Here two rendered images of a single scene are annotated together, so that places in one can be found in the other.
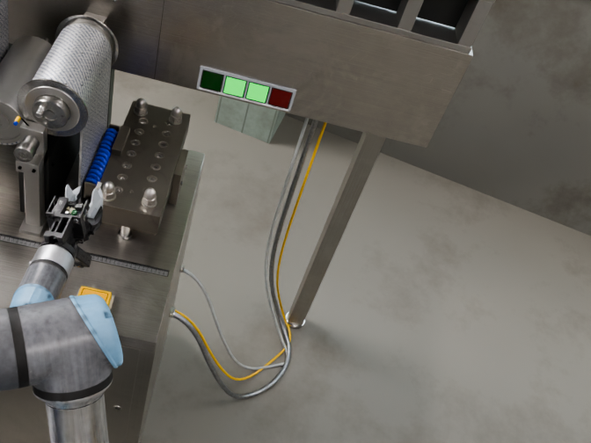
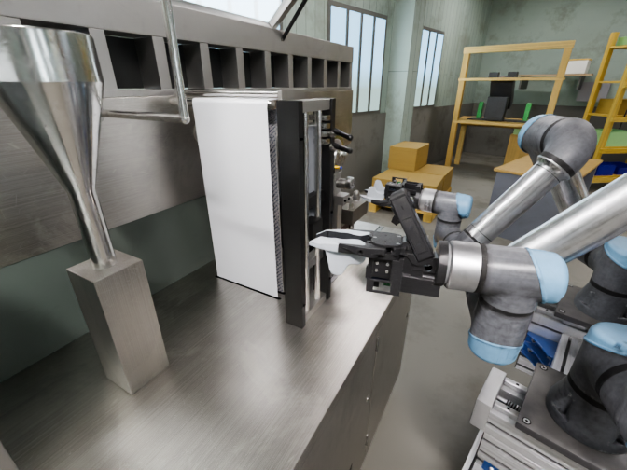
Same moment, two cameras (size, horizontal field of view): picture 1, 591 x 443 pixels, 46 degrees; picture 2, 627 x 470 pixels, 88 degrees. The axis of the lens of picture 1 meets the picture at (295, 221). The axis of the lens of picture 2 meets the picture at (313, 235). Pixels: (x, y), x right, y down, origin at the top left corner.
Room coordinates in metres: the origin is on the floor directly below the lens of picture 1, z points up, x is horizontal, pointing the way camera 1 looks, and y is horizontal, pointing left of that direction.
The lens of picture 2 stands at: (0.44, 1.44, 1.47)
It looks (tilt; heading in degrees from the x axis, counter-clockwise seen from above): 25 degrees down; 310
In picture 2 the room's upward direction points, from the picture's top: straight up
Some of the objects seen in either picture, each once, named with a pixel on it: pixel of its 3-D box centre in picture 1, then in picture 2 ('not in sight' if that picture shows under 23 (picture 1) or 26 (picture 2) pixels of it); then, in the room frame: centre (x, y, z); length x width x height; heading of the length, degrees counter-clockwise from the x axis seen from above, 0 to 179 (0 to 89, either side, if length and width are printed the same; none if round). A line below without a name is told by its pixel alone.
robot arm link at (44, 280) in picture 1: (38, 294); (452, 205); (0.72, 0.41, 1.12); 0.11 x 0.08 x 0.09; 8
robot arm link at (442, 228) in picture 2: not in sight; (448, 235); (0.71, 0.42, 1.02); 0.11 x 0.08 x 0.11; 128
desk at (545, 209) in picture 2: not in sight; (541, 195); (0.68, -2.82, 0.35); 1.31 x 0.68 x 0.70; 82
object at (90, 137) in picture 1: (94, 129); not in sight; (1.21, 0.52, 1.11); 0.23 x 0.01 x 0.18; 10
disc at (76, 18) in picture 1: (87, 43); not in sight; (1.33, 0.61, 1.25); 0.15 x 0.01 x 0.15; 100
